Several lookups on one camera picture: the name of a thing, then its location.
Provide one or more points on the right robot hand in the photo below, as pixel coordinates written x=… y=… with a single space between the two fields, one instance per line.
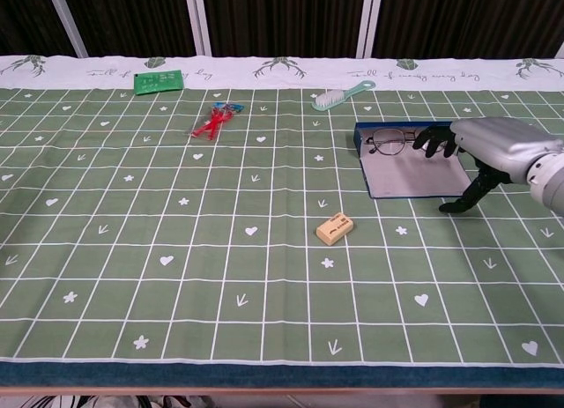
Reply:
x=498 y=148

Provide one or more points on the blue folding glasses case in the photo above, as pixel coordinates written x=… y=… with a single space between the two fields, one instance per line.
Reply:
x=414 y=179

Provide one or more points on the wire-frame eyeglasses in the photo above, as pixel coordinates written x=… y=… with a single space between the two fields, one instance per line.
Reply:
x=390 y=144

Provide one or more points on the mint green brush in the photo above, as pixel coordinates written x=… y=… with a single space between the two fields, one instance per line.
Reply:
x=328 y=100

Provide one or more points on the tan rubber eraser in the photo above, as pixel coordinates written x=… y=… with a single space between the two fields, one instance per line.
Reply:
x=334 y=228

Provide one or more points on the red and blue plastic toy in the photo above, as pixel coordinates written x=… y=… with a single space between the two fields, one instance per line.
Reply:
x=213 y=122

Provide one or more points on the dark blue under cloth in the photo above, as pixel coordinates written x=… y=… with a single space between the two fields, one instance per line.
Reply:
x=264 y=375

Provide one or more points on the green grid tablecloth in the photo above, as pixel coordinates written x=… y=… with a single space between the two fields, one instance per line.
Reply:
x=176 y=249

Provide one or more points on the green circuit board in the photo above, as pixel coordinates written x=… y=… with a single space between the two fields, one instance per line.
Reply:
x=158 y=82

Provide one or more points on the white partition post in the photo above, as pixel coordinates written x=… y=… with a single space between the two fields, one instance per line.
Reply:
x=66 y=20
x=197 y=20
x=560 y=51
x=369 y=20

